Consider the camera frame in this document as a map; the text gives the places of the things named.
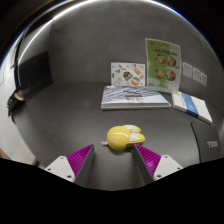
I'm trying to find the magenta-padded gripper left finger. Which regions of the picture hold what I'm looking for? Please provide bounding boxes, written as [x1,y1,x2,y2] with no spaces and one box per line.
[44,143,96,188]

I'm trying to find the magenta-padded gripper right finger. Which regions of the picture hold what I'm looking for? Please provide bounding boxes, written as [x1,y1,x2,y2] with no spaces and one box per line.
[132,143,184,185]

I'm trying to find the yellow computer mouse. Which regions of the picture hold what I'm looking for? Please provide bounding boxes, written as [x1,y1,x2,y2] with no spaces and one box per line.
[100,124,146,151]

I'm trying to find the grey striped cover book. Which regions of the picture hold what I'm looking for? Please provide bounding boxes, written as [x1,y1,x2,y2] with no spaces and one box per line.
[100,85,173,111]

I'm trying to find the white book with blue band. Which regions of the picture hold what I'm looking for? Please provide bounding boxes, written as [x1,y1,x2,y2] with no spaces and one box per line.
[171,90,214,125]

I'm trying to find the white colourful sticker sheet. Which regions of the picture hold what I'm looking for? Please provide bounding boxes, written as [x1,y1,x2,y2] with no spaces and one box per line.
[110,61,146,88]

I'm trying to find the black monitor screen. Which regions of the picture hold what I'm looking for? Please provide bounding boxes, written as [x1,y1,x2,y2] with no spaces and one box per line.
[17,53,54,99]

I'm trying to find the green food leaflet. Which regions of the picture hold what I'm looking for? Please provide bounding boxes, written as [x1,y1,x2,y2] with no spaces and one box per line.
[144,37,182,93]

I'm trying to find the white wall socket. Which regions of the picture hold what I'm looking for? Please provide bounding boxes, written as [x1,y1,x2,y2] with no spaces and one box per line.
[192,67,202,83]
[200,72,208,87]
[182,62,194,79]

